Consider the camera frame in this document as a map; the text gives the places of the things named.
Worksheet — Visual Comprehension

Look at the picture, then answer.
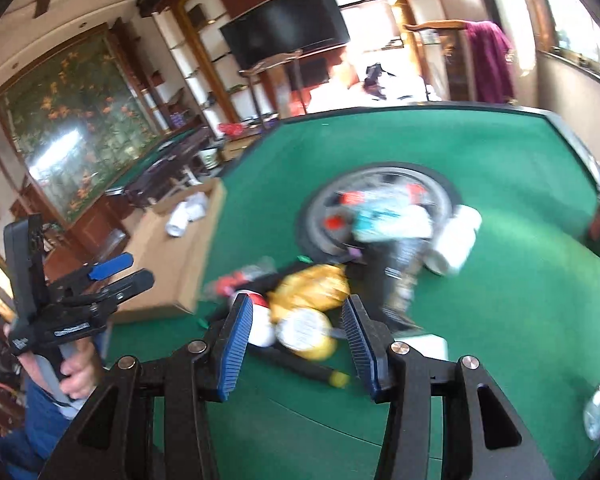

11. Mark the white medicine bottle red label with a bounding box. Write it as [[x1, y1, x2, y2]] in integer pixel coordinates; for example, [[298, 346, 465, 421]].
[[164, 192, 209, 237]]

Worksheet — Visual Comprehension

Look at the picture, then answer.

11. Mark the yellow snack packet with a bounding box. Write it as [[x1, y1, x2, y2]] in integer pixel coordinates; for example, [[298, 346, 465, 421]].
[[268, 264, 350, 323]]

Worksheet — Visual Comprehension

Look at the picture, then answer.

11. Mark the teal cartoon packet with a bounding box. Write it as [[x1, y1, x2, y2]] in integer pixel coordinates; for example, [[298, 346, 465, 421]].
[[351, 200, 434, 244]]

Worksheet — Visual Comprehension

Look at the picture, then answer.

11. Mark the large white plastic bottle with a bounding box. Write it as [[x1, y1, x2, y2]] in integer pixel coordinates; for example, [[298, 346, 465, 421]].
[[424, 205, 482, 276]]

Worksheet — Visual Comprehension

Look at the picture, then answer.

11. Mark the person's left hand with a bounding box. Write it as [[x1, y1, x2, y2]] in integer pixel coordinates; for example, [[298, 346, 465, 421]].
[[2, 323, 106, 401]]

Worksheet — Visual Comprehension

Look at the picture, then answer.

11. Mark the brown cardboard box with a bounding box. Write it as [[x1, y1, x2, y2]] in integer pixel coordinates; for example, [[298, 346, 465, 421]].
[[112, 178, 226, 324]]

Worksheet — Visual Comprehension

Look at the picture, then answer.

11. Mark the black pen yellow tip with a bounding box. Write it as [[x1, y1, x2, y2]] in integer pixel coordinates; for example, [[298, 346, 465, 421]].
[[248, 344, 350, 389]]

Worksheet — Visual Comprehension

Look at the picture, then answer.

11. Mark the folding mahjong table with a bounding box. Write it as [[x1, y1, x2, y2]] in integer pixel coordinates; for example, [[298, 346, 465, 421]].
[[105, 126, 214, 217]]

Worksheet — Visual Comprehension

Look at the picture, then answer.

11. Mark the wooden chair near television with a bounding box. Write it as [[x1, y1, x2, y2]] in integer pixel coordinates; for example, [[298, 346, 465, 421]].
[[238, 49, 306, 131]]

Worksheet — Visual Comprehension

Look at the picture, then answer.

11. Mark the black flat screen television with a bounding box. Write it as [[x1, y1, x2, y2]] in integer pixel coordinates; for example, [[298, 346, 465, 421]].
[[220, 0, 350, 70]]

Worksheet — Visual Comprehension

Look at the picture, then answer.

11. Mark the purple cloth on chair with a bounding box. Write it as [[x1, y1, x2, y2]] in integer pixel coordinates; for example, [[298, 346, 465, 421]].
[[465, 21, 515, 104]]

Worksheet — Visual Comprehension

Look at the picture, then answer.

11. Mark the wooden chair with cloth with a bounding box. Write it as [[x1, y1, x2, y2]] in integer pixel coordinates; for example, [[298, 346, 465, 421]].
[[403, 20, 477, 102]]

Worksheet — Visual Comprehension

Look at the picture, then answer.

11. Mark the floral wall painting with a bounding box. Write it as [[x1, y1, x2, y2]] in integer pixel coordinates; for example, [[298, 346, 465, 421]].
[[0, 26, 160, 226]]

